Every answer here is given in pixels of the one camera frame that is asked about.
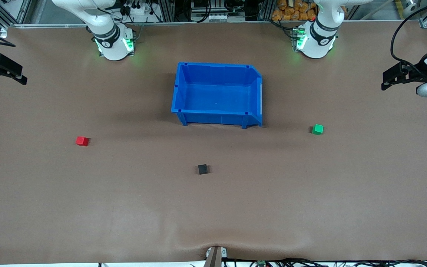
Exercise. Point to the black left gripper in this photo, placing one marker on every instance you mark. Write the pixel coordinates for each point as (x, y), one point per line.
(418, 75)

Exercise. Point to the small green cube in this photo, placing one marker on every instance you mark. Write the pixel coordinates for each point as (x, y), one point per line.
(317, 129)

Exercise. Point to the small red cube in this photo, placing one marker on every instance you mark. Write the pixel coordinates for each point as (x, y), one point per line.
(81, 141)

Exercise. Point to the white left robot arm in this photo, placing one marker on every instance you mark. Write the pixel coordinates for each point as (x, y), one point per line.
(317, 40)

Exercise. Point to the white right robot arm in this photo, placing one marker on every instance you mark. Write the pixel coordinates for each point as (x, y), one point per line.
(111, 40)

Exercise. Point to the small black cube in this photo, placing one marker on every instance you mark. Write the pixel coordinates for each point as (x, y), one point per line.
(202, 169)

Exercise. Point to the orange packaged goods pile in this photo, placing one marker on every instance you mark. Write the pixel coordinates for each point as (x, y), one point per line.
(295, 10)

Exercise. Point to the white power strip with plugs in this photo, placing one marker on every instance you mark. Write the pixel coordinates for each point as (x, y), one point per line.
(137, 11)

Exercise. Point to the blue plastic storage bin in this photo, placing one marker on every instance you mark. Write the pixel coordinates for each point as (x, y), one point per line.
(217, 96)

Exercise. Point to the white terminal block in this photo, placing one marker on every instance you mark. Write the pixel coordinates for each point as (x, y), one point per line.
(217, 17)

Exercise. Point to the brown table mat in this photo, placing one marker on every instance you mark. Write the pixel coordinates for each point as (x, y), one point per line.
(213, 207)

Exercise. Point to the small green circuit board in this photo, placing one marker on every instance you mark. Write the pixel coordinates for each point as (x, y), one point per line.
(261, 263)

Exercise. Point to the metal table clamp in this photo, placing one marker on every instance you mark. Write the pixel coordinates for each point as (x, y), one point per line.
(215, 256)

